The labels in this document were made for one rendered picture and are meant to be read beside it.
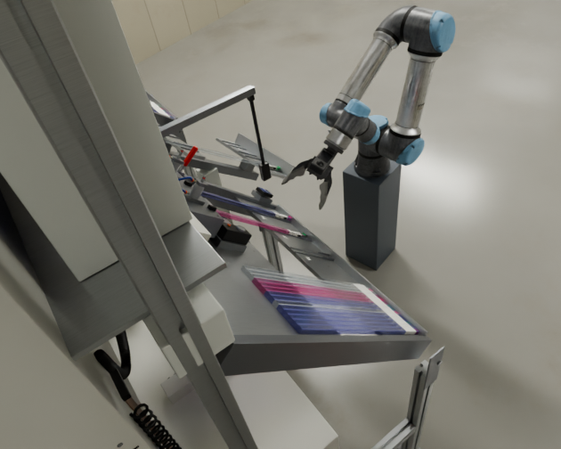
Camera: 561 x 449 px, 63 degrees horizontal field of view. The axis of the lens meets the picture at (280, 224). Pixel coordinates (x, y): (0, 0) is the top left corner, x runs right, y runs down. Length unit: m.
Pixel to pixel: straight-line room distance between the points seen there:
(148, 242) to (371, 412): 1.62
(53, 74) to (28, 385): 0.32
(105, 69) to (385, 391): 1.71
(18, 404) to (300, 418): 0.84
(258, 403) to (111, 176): 1.01
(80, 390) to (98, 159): 0.30
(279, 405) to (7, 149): 0.98
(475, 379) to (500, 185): 1.19
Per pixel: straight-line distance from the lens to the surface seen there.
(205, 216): 0.93
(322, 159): 1.43
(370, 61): 1.68
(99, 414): 0.63
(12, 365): 0.52
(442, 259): 2.38
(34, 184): 0.53
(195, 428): 1.32
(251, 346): 0.69
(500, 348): 2.15
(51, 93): 0.33
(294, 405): 1.29
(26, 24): 0.33
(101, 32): 0.49
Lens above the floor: 1.80
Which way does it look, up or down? 45 degrees down
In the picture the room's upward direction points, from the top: 10 degrees counter-clockwise
